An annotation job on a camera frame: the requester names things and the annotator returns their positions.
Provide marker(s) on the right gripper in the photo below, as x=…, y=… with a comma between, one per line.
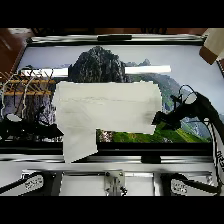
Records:
x=163, y=120

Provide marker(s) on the white shirt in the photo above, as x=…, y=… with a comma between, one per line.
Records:
x=106, y=106

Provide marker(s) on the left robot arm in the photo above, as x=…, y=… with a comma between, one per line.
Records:
x=23, y=128

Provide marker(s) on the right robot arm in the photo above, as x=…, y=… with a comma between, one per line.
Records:
x=203, y=110

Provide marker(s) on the cardboard box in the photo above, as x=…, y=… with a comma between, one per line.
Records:
x=213, y=45

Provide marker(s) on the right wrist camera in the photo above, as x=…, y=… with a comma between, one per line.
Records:
x=176, y=101

